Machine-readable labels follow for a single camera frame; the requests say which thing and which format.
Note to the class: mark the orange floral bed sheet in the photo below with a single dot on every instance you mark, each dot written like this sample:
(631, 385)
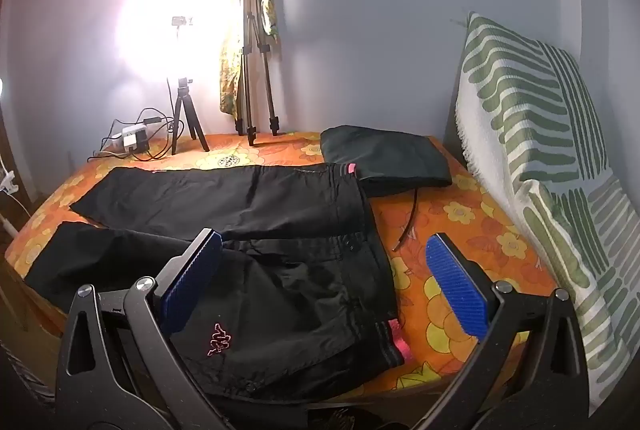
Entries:
(450, 220)

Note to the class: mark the small black tripod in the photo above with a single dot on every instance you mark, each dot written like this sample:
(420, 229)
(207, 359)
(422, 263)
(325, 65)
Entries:
(182, 105)

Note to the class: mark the tall black tripod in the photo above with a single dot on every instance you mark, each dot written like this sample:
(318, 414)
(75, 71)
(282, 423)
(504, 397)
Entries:
(248, 60)

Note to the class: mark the wooden bed frame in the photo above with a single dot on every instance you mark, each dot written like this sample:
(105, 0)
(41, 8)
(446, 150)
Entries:
(25, 325)

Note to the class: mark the white power strip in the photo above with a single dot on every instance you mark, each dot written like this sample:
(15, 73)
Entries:
(134, 130)

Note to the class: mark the black pants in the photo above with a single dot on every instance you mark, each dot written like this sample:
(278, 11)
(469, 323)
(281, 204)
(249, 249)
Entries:
(280, 210)

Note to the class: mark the folded dark pants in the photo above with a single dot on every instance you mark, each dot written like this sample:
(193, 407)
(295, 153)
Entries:
(385, 155)

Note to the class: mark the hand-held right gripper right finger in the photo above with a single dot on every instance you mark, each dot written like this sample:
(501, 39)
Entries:
(457, 290)

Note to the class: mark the yellow floral cloth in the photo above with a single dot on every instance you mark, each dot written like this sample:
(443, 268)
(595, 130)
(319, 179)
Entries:
(229, 75)

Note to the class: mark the white charger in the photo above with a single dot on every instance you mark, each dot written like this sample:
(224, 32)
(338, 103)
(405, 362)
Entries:
(130, 143)

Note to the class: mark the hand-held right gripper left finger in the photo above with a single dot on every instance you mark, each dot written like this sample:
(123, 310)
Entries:
(192, 280)

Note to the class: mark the black power adapter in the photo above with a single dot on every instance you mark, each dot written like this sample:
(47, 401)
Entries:
(143, 144)

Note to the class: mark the green striped white pillow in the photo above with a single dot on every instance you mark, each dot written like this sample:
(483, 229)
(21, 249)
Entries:
(540, 135)

